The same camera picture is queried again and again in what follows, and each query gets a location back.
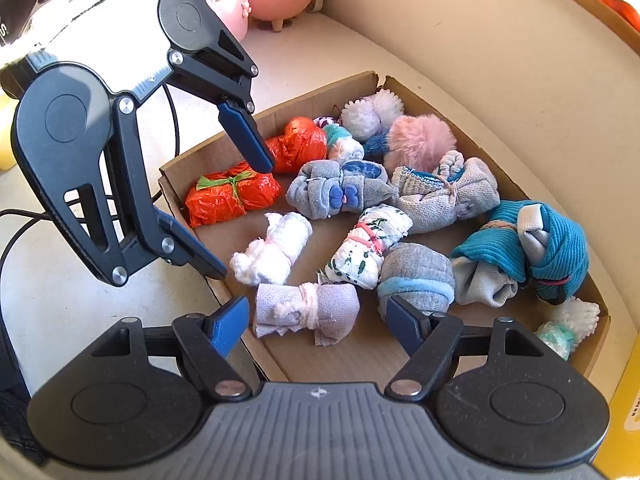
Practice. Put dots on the grey sock bundle blue band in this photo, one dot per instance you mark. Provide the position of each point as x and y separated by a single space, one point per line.
415 272

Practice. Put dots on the white fluffy sock bundle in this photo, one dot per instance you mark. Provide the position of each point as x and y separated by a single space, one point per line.
370 112

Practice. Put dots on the teal and grey sock bundle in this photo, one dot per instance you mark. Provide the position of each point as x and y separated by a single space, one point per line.
545 240

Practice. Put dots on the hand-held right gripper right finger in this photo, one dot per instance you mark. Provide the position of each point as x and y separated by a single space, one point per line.
402 322

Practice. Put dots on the cardboard box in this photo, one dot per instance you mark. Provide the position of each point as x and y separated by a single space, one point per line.
312 250

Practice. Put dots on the orange plastic bundle green tie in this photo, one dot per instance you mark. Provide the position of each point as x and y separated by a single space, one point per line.
220 197

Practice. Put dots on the small purple patterned bundle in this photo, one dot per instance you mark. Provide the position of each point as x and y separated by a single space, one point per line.
325 121

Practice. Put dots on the grey knit bundle teal trim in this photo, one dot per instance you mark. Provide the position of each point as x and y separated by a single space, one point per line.
440 200

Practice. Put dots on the pink fluffy pompom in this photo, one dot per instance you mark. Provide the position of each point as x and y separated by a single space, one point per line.
420 142

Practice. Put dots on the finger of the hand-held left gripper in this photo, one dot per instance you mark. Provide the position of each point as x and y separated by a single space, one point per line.
195 252
247 135

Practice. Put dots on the yellow object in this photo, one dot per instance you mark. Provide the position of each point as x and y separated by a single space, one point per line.
6 135

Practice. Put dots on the white fluffy bundle green band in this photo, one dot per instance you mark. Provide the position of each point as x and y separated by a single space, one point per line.
570 327

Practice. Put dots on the white fluffy bundle pink band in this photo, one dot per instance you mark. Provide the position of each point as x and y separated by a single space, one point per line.
275 250

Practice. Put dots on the white floral cloth bundle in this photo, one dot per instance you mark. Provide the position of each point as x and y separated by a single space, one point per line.
370 245

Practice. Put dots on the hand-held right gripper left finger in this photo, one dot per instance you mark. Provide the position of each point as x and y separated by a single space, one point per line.
230 325

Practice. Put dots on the pink pen cup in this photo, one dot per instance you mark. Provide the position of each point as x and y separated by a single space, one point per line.
232 10

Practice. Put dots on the lilac cloth bundle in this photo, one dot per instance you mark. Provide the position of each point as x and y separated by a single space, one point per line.
310 310

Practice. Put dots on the small white and teal bundle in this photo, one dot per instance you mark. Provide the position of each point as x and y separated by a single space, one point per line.
345 147

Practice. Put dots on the small blue knit bundle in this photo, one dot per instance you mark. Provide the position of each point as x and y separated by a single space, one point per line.
376 147

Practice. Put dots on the grey sock bundle blue bow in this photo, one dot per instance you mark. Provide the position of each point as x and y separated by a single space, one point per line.
325 190

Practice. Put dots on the yellow box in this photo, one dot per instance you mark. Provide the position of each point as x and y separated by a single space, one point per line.
625 410

